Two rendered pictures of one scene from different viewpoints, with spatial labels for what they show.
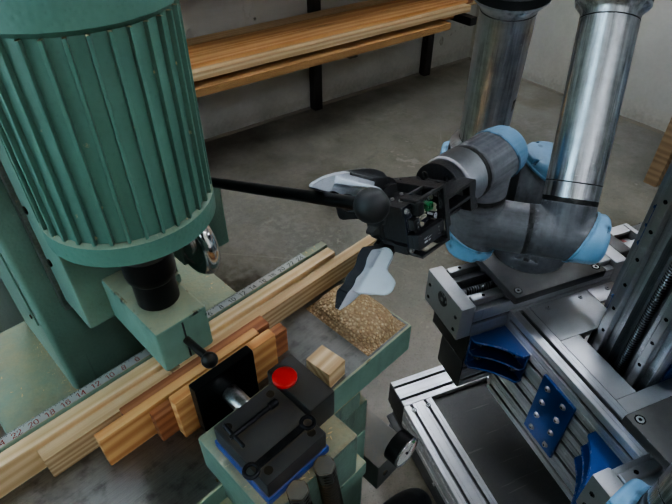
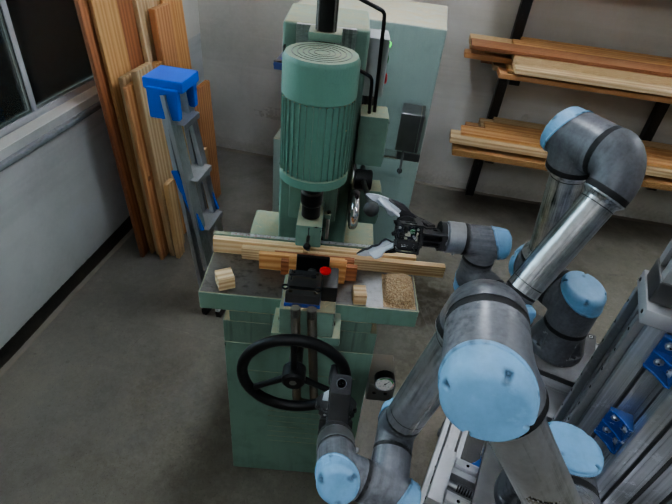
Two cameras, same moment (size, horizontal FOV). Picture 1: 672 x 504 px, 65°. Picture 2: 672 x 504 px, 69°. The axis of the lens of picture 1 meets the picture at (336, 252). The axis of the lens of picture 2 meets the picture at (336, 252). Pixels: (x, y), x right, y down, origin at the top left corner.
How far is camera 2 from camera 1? 73 cm
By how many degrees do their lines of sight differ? 33
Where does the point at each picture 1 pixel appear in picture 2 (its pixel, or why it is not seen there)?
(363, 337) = (388, 297)
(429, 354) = not seen: hidden behind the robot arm
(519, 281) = not seen: hidden behind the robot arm
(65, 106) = (293, 124)
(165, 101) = (325, 136)
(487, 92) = (541, 217)
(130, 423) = (273, 255)
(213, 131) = (504, 192)
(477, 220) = (464, 269)
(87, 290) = (293, 199)
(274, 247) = not seen: hidden behind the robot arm
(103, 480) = (252, 270)
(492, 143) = (483, 231)
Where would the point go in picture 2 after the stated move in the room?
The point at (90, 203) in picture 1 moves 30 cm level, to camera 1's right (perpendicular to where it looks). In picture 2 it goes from (290, 158) to (381, 215)
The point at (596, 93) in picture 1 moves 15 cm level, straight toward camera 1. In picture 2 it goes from (556, 236) to (495, 242)
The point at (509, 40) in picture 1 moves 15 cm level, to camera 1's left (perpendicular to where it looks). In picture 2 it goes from (555, 191) to (501, 166)
